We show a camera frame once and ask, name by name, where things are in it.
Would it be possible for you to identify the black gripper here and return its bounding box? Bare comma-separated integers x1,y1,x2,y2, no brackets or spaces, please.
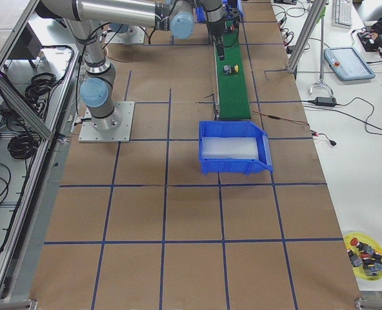
207,17,225,61

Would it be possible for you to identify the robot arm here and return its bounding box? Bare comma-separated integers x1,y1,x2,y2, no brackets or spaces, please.
43,1,226,130

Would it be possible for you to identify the yellow bowl of buttons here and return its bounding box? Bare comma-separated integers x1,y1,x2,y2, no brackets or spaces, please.
343,231,382,281

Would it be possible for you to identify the left blue bin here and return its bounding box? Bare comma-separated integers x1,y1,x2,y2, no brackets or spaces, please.
195,0,244,23

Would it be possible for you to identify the blue bin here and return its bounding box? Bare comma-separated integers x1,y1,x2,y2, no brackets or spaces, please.
199,121,274,174
195,0,244,23

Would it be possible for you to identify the green conveyor belt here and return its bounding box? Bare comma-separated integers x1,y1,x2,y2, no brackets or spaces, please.
216,27,251,120

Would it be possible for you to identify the right blue bin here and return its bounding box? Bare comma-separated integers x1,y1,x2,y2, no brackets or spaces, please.
199,121,274,174

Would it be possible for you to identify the white foam pad right bin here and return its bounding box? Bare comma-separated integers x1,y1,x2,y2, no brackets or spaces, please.
200,137,259,160

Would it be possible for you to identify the metal rod with clamp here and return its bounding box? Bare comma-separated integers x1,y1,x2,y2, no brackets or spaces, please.
308,8,334,98

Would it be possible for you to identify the black power adapter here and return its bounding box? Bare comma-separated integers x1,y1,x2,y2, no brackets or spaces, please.
315,97,337,107

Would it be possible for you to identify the teach pendant tablet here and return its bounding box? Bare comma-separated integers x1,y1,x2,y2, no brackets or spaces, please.
324,46,376,81

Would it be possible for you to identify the white keyboard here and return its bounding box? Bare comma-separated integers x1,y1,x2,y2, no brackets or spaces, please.
332,0,354,28

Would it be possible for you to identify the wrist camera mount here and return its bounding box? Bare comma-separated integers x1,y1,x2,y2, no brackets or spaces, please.
225,8,240,34

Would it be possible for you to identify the aluminium frame post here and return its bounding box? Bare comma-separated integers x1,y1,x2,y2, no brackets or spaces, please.
286,0,326,73

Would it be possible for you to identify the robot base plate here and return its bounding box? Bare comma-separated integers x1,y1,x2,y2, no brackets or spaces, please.
79,101,135,143

